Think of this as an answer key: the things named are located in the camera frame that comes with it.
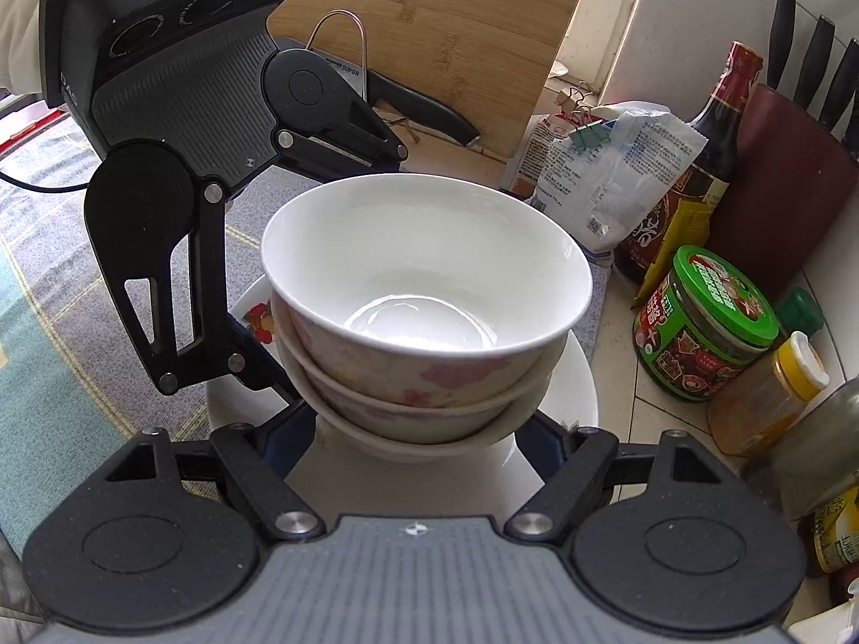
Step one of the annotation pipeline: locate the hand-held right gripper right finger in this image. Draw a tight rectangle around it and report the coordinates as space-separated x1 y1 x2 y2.
503 414 720 541

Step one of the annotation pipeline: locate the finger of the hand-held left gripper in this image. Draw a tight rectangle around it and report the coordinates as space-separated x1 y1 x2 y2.
275 89 410 185
99 178 316 418

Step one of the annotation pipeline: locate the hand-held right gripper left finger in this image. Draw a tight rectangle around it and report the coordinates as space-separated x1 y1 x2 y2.
107 414 323 541

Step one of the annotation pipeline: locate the white fruit print plate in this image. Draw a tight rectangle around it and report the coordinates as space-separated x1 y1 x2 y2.
205 275 600 524

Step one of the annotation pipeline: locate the white pink floral bowl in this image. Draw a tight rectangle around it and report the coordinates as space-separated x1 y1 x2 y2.
260 174 594 410
315 389 544 465
274 328 558 447

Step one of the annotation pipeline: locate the person's left forearm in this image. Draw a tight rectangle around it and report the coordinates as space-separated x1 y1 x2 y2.
0 0 75 98

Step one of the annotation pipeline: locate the bamboo cutting board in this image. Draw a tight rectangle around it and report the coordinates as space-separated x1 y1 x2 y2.
268 0 600 158

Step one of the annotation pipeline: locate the white orange seasoning packet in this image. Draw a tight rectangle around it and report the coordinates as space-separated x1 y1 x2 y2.
500 111 571 206

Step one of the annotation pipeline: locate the green lid sauce jar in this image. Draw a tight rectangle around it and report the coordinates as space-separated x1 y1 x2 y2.
632 245 781 404

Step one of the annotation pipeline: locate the grey blue checked mat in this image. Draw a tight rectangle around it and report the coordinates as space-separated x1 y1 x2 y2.
0 114 608 551

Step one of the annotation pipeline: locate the amber spice bottle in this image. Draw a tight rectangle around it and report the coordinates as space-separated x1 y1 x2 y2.
706 332 832 458

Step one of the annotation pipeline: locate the green binder clip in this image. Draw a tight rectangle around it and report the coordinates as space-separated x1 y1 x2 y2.
567 117 622 152

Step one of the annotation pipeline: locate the white blue plastic packet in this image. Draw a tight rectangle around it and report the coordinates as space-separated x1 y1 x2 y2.
530 100 711 259

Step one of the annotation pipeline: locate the green capped bottle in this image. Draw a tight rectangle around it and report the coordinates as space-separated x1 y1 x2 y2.
775 286 825 340

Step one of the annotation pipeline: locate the yellow label jar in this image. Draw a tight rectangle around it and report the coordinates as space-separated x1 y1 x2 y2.
798 486 859 578

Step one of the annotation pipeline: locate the dark soy sauce bottle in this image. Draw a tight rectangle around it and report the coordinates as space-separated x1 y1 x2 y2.
612 40 765 286

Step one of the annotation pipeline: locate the dark red knife block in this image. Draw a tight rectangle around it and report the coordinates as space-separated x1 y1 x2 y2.
704 84 859 306

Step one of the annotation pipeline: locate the black handled kitchen knife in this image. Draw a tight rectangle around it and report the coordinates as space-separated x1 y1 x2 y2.
312 54 481 149

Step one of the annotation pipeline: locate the metal wire rack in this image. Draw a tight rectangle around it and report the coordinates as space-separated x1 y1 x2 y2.
305 10 420 145

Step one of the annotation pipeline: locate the black cable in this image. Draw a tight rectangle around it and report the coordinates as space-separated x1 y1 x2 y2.
0 164 91 194

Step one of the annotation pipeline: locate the black handled block knife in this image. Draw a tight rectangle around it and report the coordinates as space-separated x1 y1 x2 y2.
767 0 797 91
820 39 859 136
794 15 836 113

